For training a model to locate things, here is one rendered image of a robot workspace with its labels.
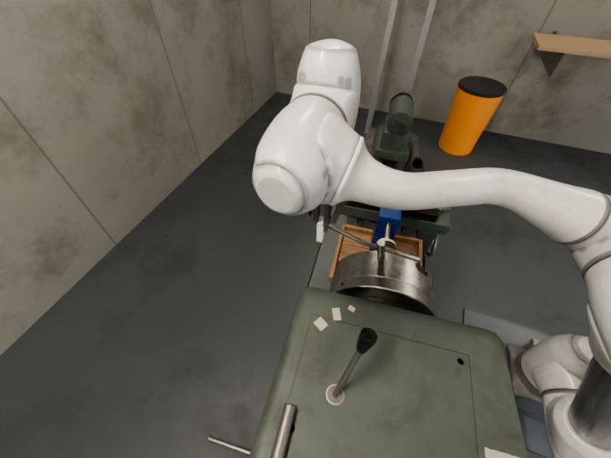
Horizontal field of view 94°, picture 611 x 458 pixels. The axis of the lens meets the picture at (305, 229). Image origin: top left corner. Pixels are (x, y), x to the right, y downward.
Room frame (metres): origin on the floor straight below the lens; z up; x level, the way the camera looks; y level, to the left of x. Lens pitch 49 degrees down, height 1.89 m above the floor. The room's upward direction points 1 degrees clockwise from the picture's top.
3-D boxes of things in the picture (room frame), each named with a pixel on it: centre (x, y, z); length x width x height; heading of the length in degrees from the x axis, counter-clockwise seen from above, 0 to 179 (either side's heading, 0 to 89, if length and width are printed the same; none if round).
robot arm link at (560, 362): (0.27, -0.81, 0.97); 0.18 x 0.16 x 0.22; 163
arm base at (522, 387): (0.30, -0.82, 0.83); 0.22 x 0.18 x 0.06; 159
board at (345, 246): (0.71, -0.31, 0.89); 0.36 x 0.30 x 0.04; 75
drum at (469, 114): (2.97, -1.74, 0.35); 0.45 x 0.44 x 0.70; 69
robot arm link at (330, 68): (0.47, -0.03, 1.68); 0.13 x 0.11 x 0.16; 163
